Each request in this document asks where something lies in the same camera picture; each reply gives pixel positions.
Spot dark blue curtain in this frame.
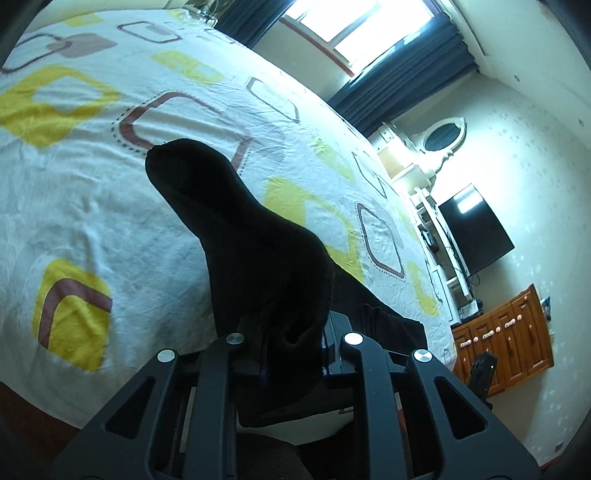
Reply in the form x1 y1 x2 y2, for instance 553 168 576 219
210 0 297 51
327 13 482 138

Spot white dressing table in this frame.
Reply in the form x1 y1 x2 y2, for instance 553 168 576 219
369 122 445 195

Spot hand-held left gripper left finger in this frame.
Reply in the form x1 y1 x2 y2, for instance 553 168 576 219
50 332 245 480

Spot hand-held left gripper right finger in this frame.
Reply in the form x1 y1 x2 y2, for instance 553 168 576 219
321 311 542 480

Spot orange wooden cabinet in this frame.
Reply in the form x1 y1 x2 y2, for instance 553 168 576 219
450 283 555 398

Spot bed with patterned sheet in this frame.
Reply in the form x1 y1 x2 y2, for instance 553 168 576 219
0 7 459 439

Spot white television stand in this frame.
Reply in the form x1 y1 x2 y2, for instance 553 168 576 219
408 187 482 325

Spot black pants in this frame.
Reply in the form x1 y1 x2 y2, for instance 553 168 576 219
145 138 428 426

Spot bright window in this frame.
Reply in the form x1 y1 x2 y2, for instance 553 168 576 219
281 0 440 72

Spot oval vanity mirror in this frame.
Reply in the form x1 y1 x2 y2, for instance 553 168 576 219
417 117 468 157

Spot black flat television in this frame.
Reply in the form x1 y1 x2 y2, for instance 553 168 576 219
437 183 516 278

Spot brown bed base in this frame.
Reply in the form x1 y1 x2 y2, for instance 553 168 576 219
0 381 99 464

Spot black upright object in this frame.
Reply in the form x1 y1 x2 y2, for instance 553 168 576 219
465 351 499 403

